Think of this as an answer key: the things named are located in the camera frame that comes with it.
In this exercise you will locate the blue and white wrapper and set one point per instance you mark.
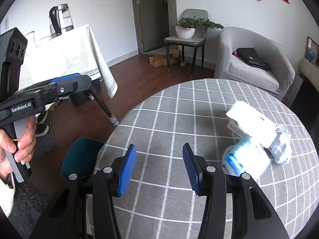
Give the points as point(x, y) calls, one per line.
point(246, 159)

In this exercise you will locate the dark wooden door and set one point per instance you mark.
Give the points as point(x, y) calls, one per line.
point(154, 17)

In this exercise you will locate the cardboard box on floor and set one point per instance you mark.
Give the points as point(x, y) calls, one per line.
point(159, 59)

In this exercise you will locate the teal chair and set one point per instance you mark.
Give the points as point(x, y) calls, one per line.
point(79, 159)

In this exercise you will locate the pale patterned tablecloth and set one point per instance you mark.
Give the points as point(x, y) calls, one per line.
point(74, 52)

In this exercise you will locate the glass electric kettle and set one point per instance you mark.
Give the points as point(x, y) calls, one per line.
point(63, 17)

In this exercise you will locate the dark floor mat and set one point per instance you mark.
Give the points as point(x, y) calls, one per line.
point(43, 149)

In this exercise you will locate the grey checked tablecloth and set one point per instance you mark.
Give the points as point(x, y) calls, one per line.
point(174, 119)

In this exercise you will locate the picture frame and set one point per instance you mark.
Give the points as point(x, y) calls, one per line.
point(309, 43)

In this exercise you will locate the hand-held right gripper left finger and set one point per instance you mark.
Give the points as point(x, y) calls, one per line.
point(127, 171)

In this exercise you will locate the person's left hand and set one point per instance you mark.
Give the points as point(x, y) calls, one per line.
point(7, 142)

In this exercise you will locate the white printed carton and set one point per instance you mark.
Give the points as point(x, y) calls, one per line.
point(251, 122)

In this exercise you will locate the small blue globe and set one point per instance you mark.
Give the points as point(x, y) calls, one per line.
point(312, 54)

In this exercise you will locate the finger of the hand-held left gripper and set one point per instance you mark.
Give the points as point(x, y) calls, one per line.
point(72, 86)
point(66, 78)

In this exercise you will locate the black bag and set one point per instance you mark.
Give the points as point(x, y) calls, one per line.
point(249, 56)

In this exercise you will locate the black sneaker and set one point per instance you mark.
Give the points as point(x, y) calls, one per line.
point(42, 117)
point(42, 129)

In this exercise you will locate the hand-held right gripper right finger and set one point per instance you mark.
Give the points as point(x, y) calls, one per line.
point(192, 169)

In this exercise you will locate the silver foil ball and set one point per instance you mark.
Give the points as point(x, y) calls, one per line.
point(281, 144)

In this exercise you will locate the grey dining chair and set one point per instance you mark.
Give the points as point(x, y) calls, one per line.
point(197, 13)

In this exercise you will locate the grey armchair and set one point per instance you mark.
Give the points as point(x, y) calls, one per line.
point(259, 79)

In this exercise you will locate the potted green plant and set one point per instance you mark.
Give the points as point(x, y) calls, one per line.
point(185, 31)

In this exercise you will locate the beige fringed cloth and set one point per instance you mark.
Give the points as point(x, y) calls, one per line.
point(310, 72)

